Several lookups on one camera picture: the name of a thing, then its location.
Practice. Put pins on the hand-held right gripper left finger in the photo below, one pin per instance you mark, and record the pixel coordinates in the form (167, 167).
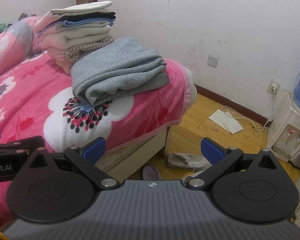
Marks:
(96, 150)

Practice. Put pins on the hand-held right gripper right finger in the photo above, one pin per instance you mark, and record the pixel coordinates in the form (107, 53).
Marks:
(211, 150)

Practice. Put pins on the grey sweatshirt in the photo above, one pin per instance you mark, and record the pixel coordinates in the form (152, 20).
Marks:
(120, 70)

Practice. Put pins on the stack of folded clothes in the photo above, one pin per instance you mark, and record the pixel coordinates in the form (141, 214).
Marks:
(77, 30)

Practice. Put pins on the white sneaker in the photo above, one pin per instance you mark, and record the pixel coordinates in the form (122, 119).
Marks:
(187, 160)
(195, 174)

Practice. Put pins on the white paper sheet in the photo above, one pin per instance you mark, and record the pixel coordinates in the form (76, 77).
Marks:
(231, 125)
(216, 115)

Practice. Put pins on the pink flower print blanket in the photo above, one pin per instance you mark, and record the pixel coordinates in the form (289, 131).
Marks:
(40, 100)

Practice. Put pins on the purple slipper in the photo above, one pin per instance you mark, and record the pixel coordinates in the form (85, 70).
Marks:
(152, 173)

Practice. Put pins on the white water dispenser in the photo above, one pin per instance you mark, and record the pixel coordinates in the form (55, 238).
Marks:
(285, 130)

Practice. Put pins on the pink floral quilt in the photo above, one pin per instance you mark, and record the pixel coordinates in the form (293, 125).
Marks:
(15, 40)

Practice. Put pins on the green bag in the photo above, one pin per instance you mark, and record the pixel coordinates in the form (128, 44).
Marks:
(1, 26)

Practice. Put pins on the white wall socket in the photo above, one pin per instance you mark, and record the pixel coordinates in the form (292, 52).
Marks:
(273, 87)

